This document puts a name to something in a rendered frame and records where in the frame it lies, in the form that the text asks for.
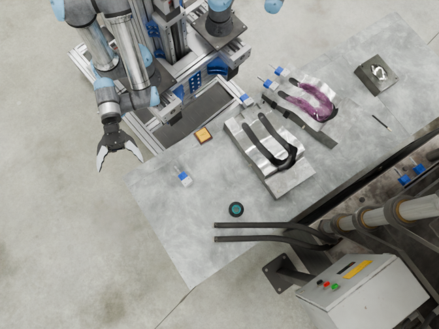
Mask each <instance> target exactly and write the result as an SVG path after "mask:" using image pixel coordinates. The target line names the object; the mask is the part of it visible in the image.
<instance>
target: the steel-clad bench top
mask: <svg viewBox="0 0 439 329"><path fill-rule="evenodd" d="M376 54H378V55H379V56H380V57H381V58H382V59H383V60H384V61H385V62H386V63H387V64H388V66H389V67H390V68H391V69H392V70H393V72H394V73H395V74H396V75H397V76H398V77H399V78H400V80H399V81H398V82H397V83H395V84H394V85H393V86H391V87H390V88H389V89H386V90H385V91H384V92H382V93H380V94H379V95H378V96H376V97H375V96H373V94H371V92H370V91H369V90H368V88H367V87H366V86H365V85H364V83H362V81H360V79H359V78H358V77H357V75H356V74H355V73H354V71H355V69H356V68H357V67H358V66H359V65H360V64H362V63H364V62H365V61H367V60H368V59H370V58H371V57H373V56H375V55H376ZM299 70H300V71H301V72H303V73H305V74H307V75H309V76H313V77H315V78H318V79H320V80H322V81H323V82H324V83H326V84H327V85H328V86H329V87H330V88H331V89H332V90H333V91H334V92H335V93H336V94H337V95H338V96H340V97H342V98H343V99H344V98H345V97H348V98H350V99H351V100H353V101H354V102H356V103H357V104H358V105H360V106H361V107H363V108H364V110H363V112H362V113H361V115H360V116H359V117H358V118H357V120H356V121H355V123H354V124H353V125H352V126H351V128H350V129H349V131H348V132H347V133H346V134H345V136H344V137H343V138H342V139H341V141H340V142H339V143H338V144H337V145H336V146H335V147H334V148H333V149H330V148H328V147H327V146H326V145H325V144H323V143H322V142H320V141H319V140H318V139H316V138H315V137H313V136H312V135H311V134H310V133H308V132H307V131H305V130H304V129H302V128H301V127H300V126H298V125H297V124H296V123H294V122H293V121H291V120H290V119H289V118H287V119H286V118H285V117H283V114H282V113H281V112H279V111H278V110H277V109H273V108H271V107H270V106H271V105H270V104H269V103H267V102H266V101H265V102H266V103H267V104H268V106H269V107H270V109H271V110H272V112H273V113H274V115H275V116H276V117H277V118H278V120H279V121H280V123H281V124H282V125H283V126H284V128H285V129H286V130H287V131H289V132H290V133H291V134H292V135H293V136H294V137H295V138H296V139H297V140H298V141H299V142H300V143H301V144H302V145H303V147H304V148H305V151H304V153H303V155H304V157H305V158H306V160H307V161H308V162H309V163H310V165H311V166H312V168H313V169H314V170H315V171H316V173H315V174H313V175H312V176H310V177H309V178H308V179H306V180H304V181H303V182H302V183H300V184H298V185H297V186H296V187H294V188H293V189H292V190H290V191H288V192H287V193H286V194H284V195H282V196H281V197H280V198H278V199H277V200H274V199H273V197H272V196H271V194H270V193H269V192H268V190H267V188H266V187H265V186H264V185H263V183H262V181H261V180H260V179H259V177H258V176H257V174H256V173H255V172H254V171H253V169H252V167H248V165H249V163H248V162H247V160H246V159H245V158H244V156H243V155H242V154H241V152H240V151H239V149H238V148H237V146H236V145H235V143H234V142H233V141H232V140H231V138H230V136H229V135H228V134H227V132H226V131H225V129H224V128H223V126H224V122H225V121H227V120H228V119H230V118H232V117H235V116H236V115H238V114H239V113H240V112H241V111H243V110H245V108H244V107H243V103H242V104H240V105H238V106H237V107H235V108H233V109H232V110H230V111H228V112H227V113H225V114H224V115H222V116H220V117H219V118H217V119H215V120H214V121H212V122H210V123H209V124H207V125H205V127H206V128H207V129H208V131H209V133H210V134H211V135H212V137H213V139H211V140H209V141H208V142H207V143H205V144H203V145H200V143H199V142H198V141H197V139H196V138H195V136H194V135H193V134H191V135H189V136H187V137H186V138H184V139H183V140H181V141H179V142H178V143H176V144H175V145H173V146H171V147H169V148H168V149H166V150H165V151H163V152H161V153H160V154H158V155H156V156H155V157H153V158H151V159H150V160H148V161H146V162H145V163H143V164H141V165H140V166H138V167H136V168H135V169H133V170H132V171H130V172H128V173H126V174H125V175H124V176H122V179H123V181H124V182H125V184H126V186H127V187H128V189H129V190H130V192H131V194H132V195H133V197H134V199H135V200H136V202H137V204H138V205H139V207H140V209H141V210H142V212H143V214H144V215H145V217H146V218H147V220H148V222H149V224H150V225H151V227H152V228H153V230H154V232H155V233H156V235H157V237H158V238H159V240H160V242H161V243H162V245H163V247H164V248H165V250H166V252H167V253H168V255H169V257H170V258H171V260H172V261H173V263H174V265H175V266H176V268H177V270H178V271H179V273H180V275H181V276H182V278H183V280H184V281H185V283H186V285H187V286H188V288H189V290H191V289H192V288H194V287H195V286H197V285H198V284H199V283H201V282H202V281H204V280H205V279H207V278H208V277H210V276H211V275H212V274H214V273H215V272H217V271H218V270H220V269H221V268H222V267H224V266H225V265H227V264H228V263H230V262H231V261H232V260H234V259H236V258H237V257H238V256H240V255H241V254H243V253H244V252H245V251H247V250H248V249H249V248H251V247H253V246H254V245H255V244H257V243H258V242H212V237H213V236H253V235H269V234H271V233H273V232H274V231H275V230H277V228H212V223H239V222H288V221H290V220H291V219H292V218H294V217H295V216H297V215H298V214H300V213H301V212H303V211H304V210H305V209H307V208H309V207H310V206H311V205H312V204H314V203H316V202H317V201H318V200H320V199H321V198H323V197H324V196H325V195H327V194H329V193H330V192H331V191H333V190H334V189H336V188H337V187H338V186H340V185H342V184H343V183H344V182H345V181H347V180H349V179H350V178H351V177H353V176H354V175H356V174H357V173H358V172H360V171H362V169H364V168H366V167H367V166H368V165H370V164H371V163H373V162H374V161H375V160H377V159H379V158H380V157H381V156H382V155H384V154H386V153H387V152H388V151H390V150H391V149H393V148H394V147H396V146H397V145H399V144H400V143H401V142H403V141H404V140H405V139H407V138H409V137H410V136H411V135H413V134H414V133H416V132H417V131H418V130H420V129H422V128H423V127H424V126H426V125H427V124H429V123H430V122H431V121H433V120H434V119H436V118H437V117H438V116H439V57H438V56H437V55H436V54H435V53H434V51H433V50H432V49H431V48H430V47H429V46H428V45H427V44H426V43H425V41H424V40H423V39H422V38H421V37H420V36H419V35H418V34H417V33H416V32H415V31H414V30H413V29H412V28H411V27H410V26H409V25H408V24H407V23H406V21H405V20H404V19H403V18H402V17H401V16H400V15H399V14H398V13H397V11H396V10H394V11H393V12H391V13H389V14H388V15H386V16H384V17H383V18H381V19H380V20H378V21H377V22H374V23H373V24H371V25H370V26H368V27H366V28H365V29H363V30H362V31H360V32H358V33H356V34H355V35H354V36H352V37H350V38H348V39H347V40H345V41H344V42H341V43H340V44H339V45H337V46H335V47H334V48H332V49H330V50H329V51H327V52H325V53H324V54H322V55H320V56H319V57H317V58H315V59H314V60H312V61H311V62H309V63H307V64H305V65H304V66H302V67H301V68H299ZM372 115H374V116H376V117H377V118H378V119H379V120H380V121H381V122H382V123H384V124H385V125H386V126H388V127H389V128H390V129H391V130H392V131H390V130H389V129H387V128H386V127H385V126H383V125H382V124H381V123H380V122H379V121H378V120H376V119H375V118H374V117H372ZM199 130H200V129H199ZM175 165H176V166H177V168H178V169H179V170H180V171H181V172H183V171H184V172H185V173H186V174H187V176H189V177H190V178H191V179H192V180H193V183H192V184H191V185H190V186H189V187H187V188H185V187H184V185H183V184H182V181H181V180H180V179H179V177H178V175H179V173H178V171H177V170H176V169H175V167H174V166H175ZM233 202H239V203H241V204H242V205H243V207H244V212H243V214H242V215H241V216H240V217H232V216H231V215H230V214H229V206H230V205H231V203H233ZM259 242H260V241H259Z"/></svg>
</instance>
